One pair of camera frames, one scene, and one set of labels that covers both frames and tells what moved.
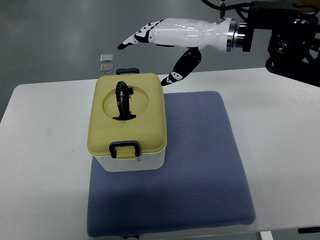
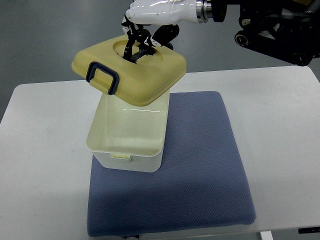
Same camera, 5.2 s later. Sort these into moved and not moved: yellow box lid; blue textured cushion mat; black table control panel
Moved: yellow box lid
Not moved: blue textured cushion mat; black table control panel
